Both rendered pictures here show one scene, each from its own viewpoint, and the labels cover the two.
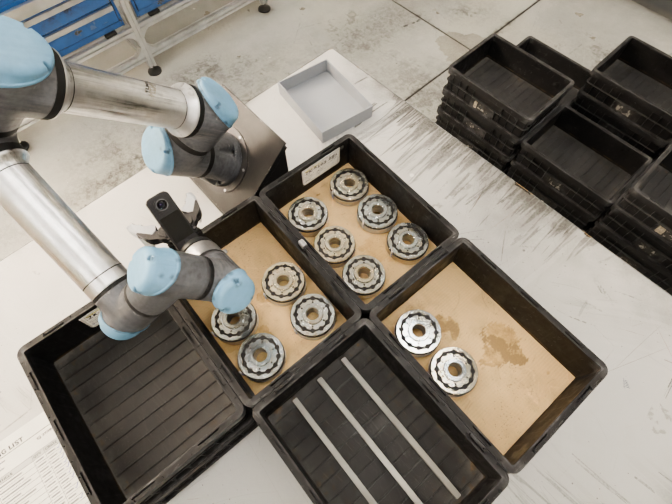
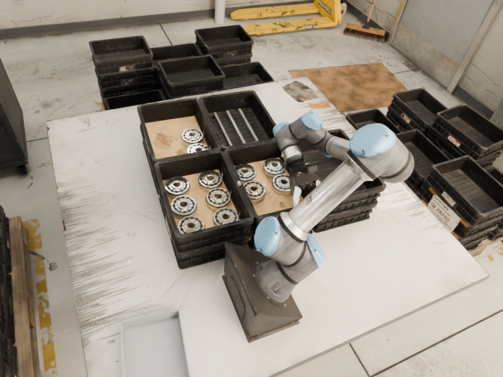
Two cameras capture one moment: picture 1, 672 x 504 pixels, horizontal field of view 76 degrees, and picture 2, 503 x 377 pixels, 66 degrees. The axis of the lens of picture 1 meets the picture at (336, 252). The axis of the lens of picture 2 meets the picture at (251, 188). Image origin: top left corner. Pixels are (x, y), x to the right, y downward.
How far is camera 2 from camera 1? 1.55 m
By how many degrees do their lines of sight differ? 68
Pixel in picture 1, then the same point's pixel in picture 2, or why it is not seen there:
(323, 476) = (260, 132)
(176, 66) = not seen: outside the picture
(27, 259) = (415, 295)
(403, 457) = (227, 127)
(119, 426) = not seen: hidden behind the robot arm
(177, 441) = (316, 157)
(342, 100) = (137, 357)
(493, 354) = (169, 139)
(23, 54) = (359, 135)
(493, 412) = (184, 126)
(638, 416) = (118, 125)
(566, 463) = not seen: hidden behind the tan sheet
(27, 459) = (387, 194)
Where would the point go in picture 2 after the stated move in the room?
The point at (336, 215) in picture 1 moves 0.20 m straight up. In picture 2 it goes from (207, 218) to (208, 185)
